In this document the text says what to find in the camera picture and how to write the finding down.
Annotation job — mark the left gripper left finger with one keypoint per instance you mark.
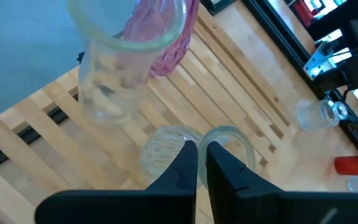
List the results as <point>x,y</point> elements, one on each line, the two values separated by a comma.
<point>120,208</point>

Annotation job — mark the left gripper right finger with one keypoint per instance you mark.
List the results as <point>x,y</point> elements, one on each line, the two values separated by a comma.
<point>259,208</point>

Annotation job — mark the clear wide-mouth textured vase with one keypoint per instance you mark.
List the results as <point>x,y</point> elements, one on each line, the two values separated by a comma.
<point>160,152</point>

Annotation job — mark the clear quilted round vase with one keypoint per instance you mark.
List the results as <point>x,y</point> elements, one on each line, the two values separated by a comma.
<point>312,116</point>

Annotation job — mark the clear flared wavy glass vase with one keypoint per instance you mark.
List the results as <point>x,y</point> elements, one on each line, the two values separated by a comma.
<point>110,93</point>

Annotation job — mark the pink long-neck glass vase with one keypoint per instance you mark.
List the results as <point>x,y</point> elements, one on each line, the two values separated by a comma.
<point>172,53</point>

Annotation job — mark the wooden slatted shelf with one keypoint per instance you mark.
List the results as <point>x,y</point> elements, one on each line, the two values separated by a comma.
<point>197,102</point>

